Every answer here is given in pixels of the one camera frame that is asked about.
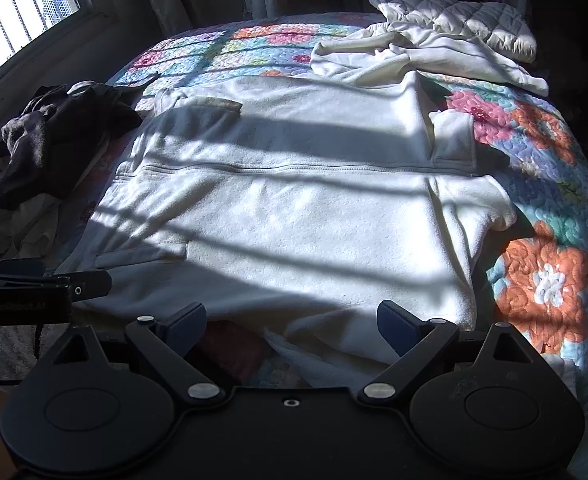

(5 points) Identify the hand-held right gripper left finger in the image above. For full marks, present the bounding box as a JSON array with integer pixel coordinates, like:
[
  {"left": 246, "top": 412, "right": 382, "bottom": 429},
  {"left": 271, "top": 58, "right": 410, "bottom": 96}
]
[{"left": 38, "top": 301, "right": 227, "bottom": 404}]

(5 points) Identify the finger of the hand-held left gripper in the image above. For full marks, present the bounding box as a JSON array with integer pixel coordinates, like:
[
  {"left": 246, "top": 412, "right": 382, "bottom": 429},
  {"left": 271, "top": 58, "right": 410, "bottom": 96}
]
[{"left": 68, "top": 269, "right": 113, "bottom": 305}]

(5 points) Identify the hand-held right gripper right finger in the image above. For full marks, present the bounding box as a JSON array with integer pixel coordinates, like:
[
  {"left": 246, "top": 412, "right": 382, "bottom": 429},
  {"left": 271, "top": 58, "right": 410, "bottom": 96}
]
[{"left": 355, "top": 300, "right": 543, "bottom": 404}]

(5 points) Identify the white fleece jacket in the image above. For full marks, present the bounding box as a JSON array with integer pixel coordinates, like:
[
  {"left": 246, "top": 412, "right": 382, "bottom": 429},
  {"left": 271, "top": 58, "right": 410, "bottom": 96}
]
[{"left": 54, "top": 71, "right": 520, "bottom": 378}]

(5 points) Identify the pile of light clothes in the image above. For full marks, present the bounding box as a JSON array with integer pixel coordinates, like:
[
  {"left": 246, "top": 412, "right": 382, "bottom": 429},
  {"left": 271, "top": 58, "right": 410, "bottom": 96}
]
[{"left": 0, "top": 194, "right": 94, "bottom": 272}]

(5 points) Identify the dark brown garment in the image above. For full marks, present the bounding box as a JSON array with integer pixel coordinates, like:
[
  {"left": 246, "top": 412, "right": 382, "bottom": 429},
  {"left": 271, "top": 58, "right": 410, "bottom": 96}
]
[{"left": 0, "top": 81, "right": 143, "bottom": 211}]

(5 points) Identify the floral patchwork quilt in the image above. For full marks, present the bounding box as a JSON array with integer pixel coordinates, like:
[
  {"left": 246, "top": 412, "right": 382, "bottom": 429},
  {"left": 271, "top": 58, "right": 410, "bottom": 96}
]
[{"left": 88, "top": 11, "right": 588, "bottom": 441}]

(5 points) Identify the cream long-sleeve shirt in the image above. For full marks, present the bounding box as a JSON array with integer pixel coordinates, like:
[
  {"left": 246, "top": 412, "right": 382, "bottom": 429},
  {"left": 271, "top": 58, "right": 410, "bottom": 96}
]
[{"left": 310, "top": 22, "right": 550, "bottom": 97}]

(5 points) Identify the white quilted pillow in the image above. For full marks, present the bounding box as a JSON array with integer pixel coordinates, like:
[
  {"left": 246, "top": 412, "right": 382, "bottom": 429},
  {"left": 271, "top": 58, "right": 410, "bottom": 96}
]
[{"left": 367, "top": 0, "right": 539, "bottom": 65}]

